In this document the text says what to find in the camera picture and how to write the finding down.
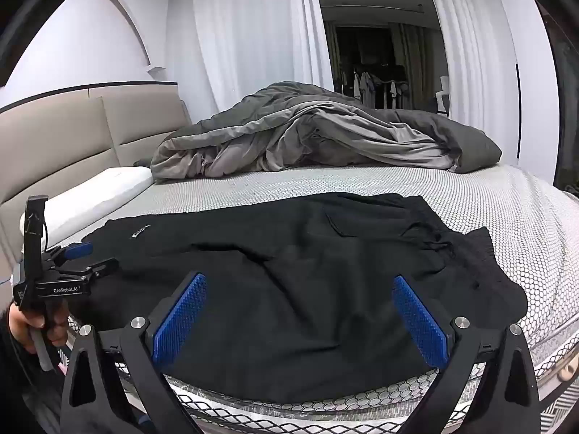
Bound clothes rack with garments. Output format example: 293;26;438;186
344;65;412;109

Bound white pillow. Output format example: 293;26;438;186
20;166;155;254

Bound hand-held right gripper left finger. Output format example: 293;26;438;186
60;272;209;434

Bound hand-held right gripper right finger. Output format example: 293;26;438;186
392;275;541;434

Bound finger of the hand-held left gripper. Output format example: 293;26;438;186
55;258;119;284
44;242;94;264

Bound white chair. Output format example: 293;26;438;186
436;76;452;116

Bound person's left hand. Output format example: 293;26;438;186
8;304;68;353

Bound black pants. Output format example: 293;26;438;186
68;192;529;405

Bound bed with honeycomb cover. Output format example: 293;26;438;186
13;163;579;434

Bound beige padded headboard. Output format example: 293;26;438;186
0;82;191;281

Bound grey duvet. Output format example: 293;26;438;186
151;81;503;184

